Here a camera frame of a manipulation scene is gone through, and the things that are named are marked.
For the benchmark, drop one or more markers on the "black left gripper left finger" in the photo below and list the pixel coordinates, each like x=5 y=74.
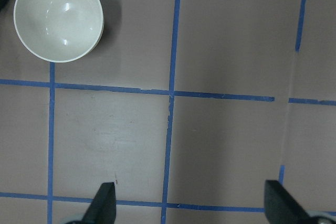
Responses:
x=103 y=207

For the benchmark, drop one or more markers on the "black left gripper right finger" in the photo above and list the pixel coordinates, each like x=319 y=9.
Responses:
x=281 y=207

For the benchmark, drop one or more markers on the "white ceramic bowl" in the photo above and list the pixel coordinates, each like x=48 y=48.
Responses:
x=59 y=30

